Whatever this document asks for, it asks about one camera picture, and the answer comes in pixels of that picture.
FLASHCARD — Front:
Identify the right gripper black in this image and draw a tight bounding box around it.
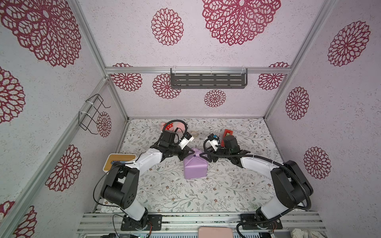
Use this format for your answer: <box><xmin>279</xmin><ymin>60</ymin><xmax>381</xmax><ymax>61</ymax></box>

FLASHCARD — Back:
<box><xmin>199</xmin><ymin>145</ymin><xmax>231</xmax><ymax>163</ymax></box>

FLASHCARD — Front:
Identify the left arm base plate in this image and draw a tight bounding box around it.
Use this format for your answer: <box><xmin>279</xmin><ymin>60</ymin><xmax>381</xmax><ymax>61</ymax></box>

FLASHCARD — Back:
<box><xmin>121</xmin><ymin>215</ymin><xmax>163</xmax><ymax>232</ymax></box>

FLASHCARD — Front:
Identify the white tissue box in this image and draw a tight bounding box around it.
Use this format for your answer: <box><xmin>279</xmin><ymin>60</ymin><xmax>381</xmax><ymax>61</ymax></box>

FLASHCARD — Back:
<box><xmin>103</xmin><ymin>153</ymin><xmax>137</xmax><ymax>173</ymax></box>

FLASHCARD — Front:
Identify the red tape dispenser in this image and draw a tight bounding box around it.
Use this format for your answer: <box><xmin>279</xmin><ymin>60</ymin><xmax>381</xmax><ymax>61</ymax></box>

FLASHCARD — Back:
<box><xmin>221</xmin><ymin>129</ymin><xmax>233</xmax><ymax>147</ymax></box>

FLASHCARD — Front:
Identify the grey wall shelf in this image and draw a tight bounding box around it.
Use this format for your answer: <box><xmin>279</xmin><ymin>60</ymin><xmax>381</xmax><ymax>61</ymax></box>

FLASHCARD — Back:
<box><xmin>170</xmin><ymin>68</ymin><xmax>248</xmax><ymax>89</ymax></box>

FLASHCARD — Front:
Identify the clear tape roll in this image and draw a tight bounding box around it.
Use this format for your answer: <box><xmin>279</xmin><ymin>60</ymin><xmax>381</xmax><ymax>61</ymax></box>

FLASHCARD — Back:
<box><xmin>190</xmin><ymin>131</ymin><xmax>199</xmax><ymax>137</ymax></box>

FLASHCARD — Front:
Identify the black wire wall rack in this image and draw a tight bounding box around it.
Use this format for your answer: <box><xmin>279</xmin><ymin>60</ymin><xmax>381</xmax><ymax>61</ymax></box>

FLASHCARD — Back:
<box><xmin>77</xmin><ymin>93</ymin><xmax>111</xmax><ymax>135</ymax></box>

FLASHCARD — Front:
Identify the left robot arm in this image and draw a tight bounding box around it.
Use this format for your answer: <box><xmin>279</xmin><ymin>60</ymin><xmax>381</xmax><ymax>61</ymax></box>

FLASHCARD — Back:
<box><xmin>100</xmin><ymin>130</ymin><xmax>194</xmax><ymax>227</ymax></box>

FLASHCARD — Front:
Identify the pink plush toy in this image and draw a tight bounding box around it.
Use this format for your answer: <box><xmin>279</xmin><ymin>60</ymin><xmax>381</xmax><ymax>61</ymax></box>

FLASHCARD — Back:
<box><xmin>160</xmin><ymin>120</ymin><xmax>186</xmax><ymax>133</ymax></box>

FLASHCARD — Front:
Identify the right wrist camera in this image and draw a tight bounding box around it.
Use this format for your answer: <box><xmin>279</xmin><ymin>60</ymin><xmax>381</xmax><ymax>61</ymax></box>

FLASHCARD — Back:
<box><xmin>207</xmin><ymin>134</ymin><xmax>220</xmax><ymax>151</ymax></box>

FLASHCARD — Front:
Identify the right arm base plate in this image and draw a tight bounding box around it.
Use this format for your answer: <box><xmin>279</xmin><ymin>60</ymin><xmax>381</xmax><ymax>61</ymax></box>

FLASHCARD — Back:
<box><xmin>240</xmin><ymin>213</ymin><xmax>283</xmax><ymax>230</ymax></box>

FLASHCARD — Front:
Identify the white cloth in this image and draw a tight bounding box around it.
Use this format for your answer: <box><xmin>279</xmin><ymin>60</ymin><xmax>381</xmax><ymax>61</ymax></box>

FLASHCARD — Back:
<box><xmin>291</xmin><ymin>229</ymin><xmax>326</xmax><ymax>238</ymax></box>

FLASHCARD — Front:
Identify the pink wrapping paper sheet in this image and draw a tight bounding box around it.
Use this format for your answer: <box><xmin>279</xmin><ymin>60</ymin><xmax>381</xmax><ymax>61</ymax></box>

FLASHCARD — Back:
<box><xmin>184</xmin><ymin>148</ymin><xmax>208</xmax><ymax>179</ymax></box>

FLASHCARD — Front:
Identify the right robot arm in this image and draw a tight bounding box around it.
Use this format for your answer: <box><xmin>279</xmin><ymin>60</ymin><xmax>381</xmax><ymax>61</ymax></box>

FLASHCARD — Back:
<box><xmin>203</xmin><ymin>134</ymin><xmax>314</xmax><ymax>238</ymax></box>

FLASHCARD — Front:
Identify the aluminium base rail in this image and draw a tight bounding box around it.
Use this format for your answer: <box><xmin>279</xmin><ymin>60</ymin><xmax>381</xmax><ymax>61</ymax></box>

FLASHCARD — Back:
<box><xmin>75</xmin><ymin>211</ymin><xmax>327</xmax><ymax>235</ymax></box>

